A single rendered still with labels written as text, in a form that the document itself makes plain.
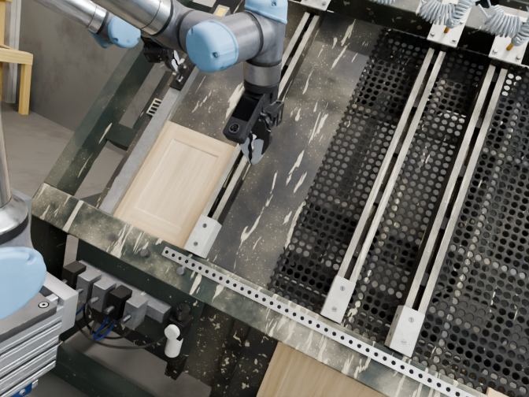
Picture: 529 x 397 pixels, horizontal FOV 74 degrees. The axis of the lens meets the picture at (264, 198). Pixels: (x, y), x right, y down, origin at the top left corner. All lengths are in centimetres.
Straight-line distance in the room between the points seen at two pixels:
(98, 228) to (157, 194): 23
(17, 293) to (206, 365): 125
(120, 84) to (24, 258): 114
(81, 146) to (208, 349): 96
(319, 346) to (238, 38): 86
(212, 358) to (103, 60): 400
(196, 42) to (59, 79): 498
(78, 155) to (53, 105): 417
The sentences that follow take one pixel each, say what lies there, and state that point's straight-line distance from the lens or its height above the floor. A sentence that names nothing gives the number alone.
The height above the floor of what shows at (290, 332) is 84.
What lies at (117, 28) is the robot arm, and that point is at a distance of 100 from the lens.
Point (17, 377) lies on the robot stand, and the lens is 89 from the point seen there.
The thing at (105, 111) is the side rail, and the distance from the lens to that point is 153.
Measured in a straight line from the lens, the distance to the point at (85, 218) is 138.
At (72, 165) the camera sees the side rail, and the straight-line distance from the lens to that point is 150.
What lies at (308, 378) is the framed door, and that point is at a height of 51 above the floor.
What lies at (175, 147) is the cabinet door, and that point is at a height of 116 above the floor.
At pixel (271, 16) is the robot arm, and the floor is 160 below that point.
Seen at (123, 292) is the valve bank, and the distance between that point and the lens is 122.
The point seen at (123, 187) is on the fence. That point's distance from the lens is 136.
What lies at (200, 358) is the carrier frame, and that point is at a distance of 169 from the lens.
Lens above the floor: 153
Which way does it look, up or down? 20 degrees down
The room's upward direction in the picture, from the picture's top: 18 degrees clockwise
